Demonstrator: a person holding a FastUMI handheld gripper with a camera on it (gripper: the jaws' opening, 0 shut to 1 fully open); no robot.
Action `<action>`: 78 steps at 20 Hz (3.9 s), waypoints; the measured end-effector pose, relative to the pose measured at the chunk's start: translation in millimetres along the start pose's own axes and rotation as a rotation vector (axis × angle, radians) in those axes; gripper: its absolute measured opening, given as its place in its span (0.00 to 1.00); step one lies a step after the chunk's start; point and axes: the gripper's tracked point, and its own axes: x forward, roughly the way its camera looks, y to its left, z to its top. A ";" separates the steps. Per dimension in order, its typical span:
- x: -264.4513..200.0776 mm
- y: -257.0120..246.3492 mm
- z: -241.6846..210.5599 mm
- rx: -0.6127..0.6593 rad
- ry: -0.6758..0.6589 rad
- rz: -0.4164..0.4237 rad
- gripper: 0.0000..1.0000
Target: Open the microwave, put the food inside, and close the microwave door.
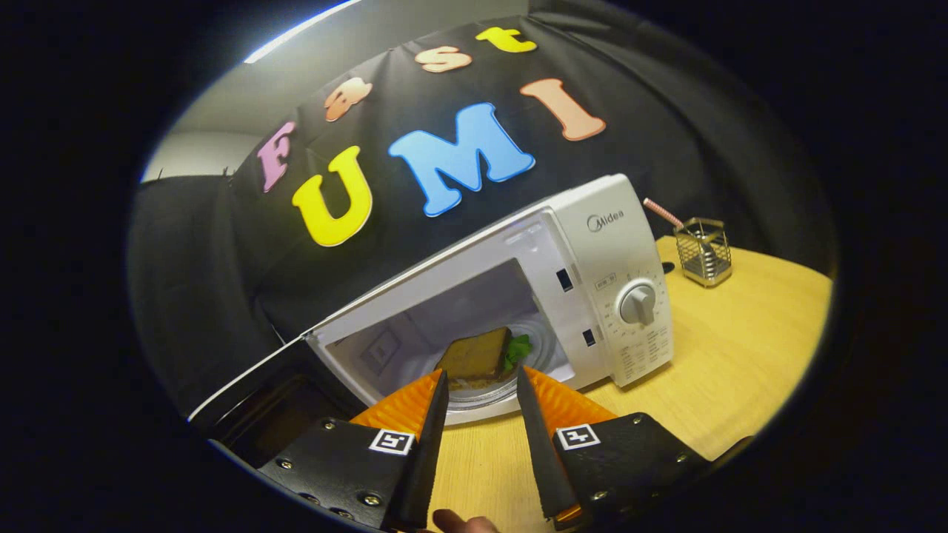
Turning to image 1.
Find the brown bread lettuce sandwich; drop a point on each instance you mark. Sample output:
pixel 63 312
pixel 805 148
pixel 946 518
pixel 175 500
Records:
pixel 474 355

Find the glass microwave turntable plate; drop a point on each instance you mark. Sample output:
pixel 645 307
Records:
pixel 481 400

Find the white microwave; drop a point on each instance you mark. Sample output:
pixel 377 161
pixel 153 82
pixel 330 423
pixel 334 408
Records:
pixel 615 252

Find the pink striped straw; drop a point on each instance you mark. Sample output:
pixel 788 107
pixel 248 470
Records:
pixel 661 212

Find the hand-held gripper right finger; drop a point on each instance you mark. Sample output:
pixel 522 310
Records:
pixel 544 466

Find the black backdrop cloth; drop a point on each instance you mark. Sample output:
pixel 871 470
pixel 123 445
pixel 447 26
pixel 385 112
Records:
pixel 222 296

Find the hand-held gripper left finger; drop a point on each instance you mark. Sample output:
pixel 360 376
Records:
pixel 429 459

